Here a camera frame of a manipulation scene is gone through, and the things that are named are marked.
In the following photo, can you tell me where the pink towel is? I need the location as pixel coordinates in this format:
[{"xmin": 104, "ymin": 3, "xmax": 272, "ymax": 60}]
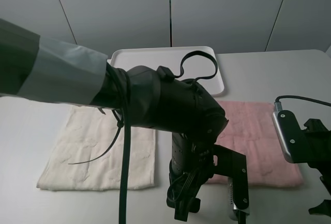
[{"xmin": 216, "ymin": 101, "xmax": 304, "ymax": 188}]

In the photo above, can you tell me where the cream white towel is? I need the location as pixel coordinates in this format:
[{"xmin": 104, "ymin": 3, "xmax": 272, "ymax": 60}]
[{"xmin": 36, "ymin": 106, "xmax": 156, "ymax": 191}]

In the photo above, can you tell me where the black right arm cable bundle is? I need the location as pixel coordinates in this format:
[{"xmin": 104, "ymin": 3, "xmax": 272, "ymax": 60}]
[{"xmin": 273, "ymin": 95, "xmax": 331, "ymax": 112}]

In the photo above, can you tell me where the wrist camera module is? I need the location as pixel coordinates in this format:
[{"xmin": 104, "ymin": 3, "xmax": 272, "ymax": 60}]
[
  {"xmin": 213, "ymin": 145, "xmax": 249, "ymax": 223},
  {"xmin": 273, "ymin": 110, "xmax": 313, "ymax": 163}
]

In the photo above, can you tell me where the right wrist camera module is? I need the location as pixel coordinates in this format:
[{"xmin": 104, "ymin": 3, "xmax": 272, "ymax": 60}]
[{"xmin": 273, "ymin": 110, "xmax": 313, "ymax": 163}]

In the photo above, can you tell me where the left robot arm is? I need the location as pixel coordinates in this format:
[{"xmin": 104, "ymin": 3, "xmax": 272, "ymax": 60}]
[{"xmin": 1, "ymin": 20, "xmax": 228, "ymax": 223}]

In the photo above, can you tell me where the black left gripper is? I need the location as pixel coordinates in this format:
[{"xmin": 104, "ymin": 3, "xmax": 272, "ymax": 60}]
[{"xmin": 167, "ymin": 133, "xmax": 217, "ymax": 221}]

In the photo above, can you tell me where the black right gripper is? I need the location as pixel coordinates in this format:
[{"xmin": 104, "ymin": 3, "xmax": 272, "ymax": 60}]
[{"xmin": 302, "ymin": 118, "xmax": 331, "ymax": 216}]

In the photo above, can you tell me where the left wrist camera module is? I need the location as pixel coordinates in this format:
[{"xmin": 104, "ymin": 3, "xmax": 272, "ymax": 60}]
[{"xmin": 213, "ymin": 145, "xmax": 249, "ymax": 223}]

